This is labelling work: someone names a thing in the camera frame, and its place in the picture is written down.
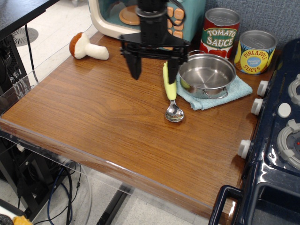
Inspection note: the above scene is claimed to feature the pineapple slices can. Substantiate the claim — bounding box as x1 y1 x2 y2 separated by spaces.
234 30 278 75

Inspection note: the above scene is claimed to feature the plush mushroom toy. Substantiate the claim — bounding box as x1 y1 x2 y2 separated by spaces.
69 32 109 60

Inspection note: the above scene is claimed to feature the silver steel bowl with handles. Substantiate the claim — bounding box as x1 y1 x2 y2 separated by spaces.
178 50 236 98

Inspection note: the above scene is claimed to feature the clear acrylic table guard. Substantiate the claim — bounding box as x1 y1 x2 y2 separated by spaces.
0 21 237 211

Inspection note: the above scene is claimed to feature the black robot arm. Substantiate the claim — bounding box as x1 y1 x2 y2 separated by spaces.
119 0 190 84

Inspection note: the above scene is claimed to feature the round floor drain grate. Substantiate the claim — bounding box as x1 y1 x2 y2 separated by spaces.
12 27 39 47

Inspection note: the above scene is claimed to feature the light blue folded cloth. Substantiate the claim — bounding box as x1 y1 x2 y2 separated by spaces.
176 74 253 110

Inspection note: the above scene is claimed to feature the toy microwave oven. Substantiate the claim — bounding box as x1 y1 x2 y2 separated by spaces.
88 0 206 42

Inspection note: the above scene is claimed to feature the black cable under table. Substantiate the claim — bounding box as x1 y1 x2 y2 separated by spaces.
35 164 83 225

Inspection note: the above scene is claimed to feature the yellow fuzzy object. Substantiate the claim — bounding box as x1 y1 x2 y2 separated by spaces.
12 216 33 225

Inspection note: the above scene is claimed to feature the tomato sauce can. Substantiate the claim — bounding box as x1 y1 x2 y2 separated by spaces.
200 7 241 59

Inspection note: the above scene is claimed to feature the spoon with yellow handle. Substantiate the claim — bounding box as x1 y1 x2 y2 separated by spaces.
163 61 184 123

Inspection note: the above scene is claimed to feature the black table leg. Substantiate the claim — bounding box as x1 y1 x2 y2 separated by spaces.
96 185 131 225

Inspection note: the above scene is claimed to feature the black desk at left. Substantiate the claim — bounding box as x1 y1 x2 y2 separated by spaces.
0 0 58 40

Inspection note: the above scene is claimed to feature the dark blue toy stove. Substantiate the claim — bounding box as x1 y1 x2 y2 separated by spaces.
209 39 300 225

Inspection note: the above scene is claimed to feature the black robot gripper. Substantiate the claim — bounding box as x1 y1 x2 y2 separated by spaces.
119 9 190 83

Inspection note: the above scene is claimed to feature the blue cable under table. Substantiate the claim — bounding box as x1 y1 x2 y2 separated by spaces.
46 166 73 225

